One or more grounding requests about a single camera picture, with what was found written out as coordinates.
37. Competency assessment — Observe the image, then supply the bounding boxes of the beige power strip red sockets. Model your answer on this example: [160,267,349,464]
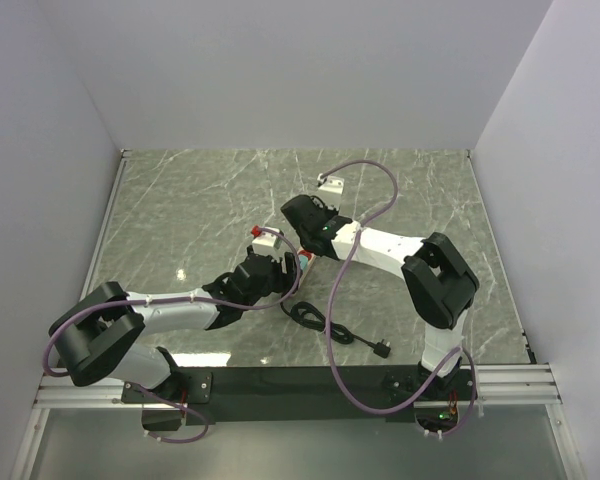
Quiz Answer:
[297,249,316,290]

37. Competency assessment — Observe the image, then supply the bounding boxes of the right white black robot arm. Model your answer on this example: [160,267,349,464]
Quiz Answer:
[281,195,479,399]

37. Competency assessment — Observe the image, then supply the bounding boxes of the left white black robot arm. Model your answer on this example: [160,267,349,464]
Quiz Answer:
[47,251,302,402]

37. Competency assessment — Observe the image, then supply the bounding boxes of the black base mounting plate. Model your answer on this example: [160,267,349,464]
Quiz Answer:
[121,365,475,431]

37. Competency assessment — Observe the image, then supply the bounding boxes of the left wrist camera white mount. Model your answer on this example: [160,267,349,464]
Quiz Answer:
[251,226,288,260]

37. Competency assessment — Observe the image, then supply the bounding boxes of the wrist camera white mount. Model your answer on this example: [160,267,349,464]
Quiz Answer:
[251,226,288,260]
[316,174,345,213]

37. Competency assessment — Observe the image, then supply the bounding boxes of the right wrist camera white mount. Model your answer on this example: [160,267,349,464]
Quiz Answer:
[316,174,345,213]

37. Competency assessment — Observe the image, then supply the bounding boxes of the black power strip cord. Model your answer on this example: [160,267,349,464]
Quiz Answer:
[279,294,394,358]

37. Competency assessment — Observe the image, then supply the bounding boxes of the aluminium extrusion rail front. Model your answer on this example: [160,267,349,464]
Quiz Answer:
[33,364,562,409]

